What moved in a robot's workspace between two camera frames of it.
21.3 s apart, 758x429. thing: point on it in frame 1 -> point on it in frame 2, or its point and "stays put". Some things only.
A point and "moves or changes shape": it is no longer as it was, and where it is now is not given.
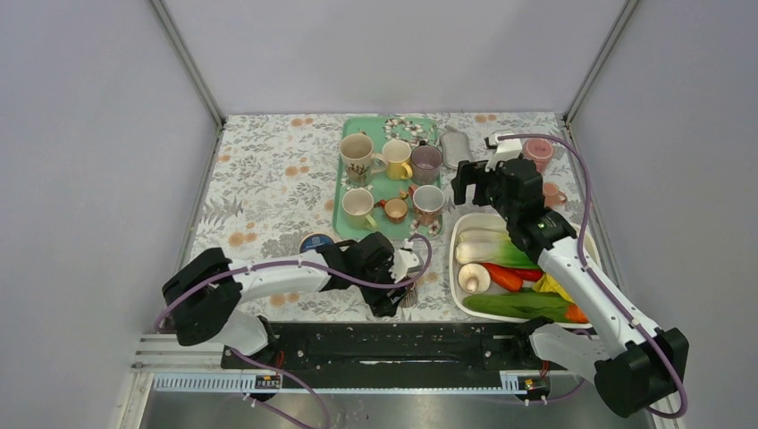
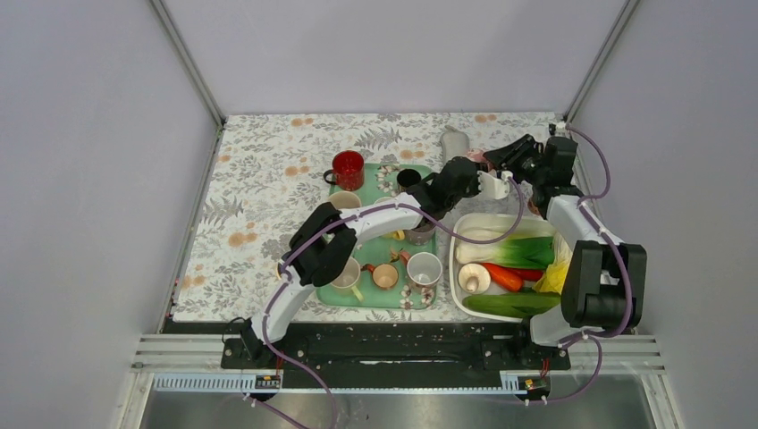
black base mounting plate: (329, 348) stays put
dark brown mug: (411, 296) -> (408, 177)
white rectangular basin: (465, 221) stays put
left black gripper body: (379, 274) -> (471, 187)
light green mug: (357, 208) moves or changes shape
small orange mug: (395, 209) moves or changes shape
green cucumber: (526, 305) stays put
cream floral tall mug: (359, 164) -> (345, 199)
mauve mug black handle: (425, 164) -> (421, 235)
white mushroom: (474, 278) stays put
